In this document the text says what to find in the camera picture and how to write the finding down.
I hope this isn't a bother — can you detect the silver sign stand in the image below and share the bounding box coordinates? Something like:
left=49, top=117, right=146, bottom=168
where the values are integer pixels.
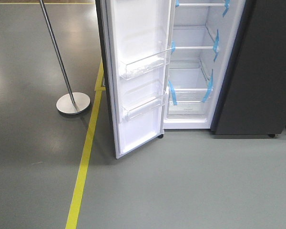
left=39, top=0, right=91, bottom=115

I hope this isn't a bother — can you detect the dark grey fridge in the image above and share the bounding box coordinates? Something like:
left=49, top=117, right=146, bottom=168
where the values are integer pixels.
left=95, top=0, right=286, bottom=160

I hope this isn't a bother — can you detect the upper clear door bin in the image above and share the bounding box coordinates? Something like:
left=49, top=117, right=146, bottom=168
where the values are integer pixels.
left=118, top=48, right=175, bottom=80

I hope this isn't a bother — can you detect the fridge door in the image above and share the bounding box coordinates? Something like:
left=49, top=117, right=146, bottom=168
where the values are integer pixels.
left=96, top=0, right=175, bottom=158

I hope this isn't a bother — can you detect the lower clear door bin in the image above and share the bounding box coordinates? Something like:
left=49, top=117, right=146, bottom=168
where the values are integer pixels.
left=121, top=91, right=167, bottom=122

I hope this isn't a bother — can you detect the clear door bin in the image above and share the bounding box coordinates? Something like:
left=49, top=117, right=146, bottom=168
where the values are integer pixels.
left=118, top=48, right=175, bottom=80
left=121, top=91, right=167, bottom=122

